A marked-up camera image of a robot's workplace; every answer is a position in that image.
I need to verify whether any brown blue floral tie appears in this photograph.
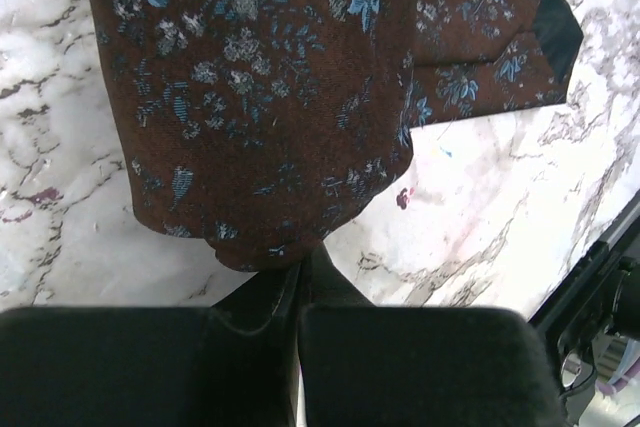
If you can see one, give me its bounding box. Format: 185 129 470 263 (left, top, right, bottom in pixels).
90 0 583 271

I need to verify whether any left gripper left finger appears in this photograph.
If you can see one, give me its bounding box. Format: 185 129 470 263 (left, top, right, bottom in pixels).
1 267 303 426

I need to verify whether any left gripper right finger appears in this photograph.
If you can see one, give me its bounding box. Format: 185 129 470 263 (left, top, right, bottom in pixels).
298 247 563 427

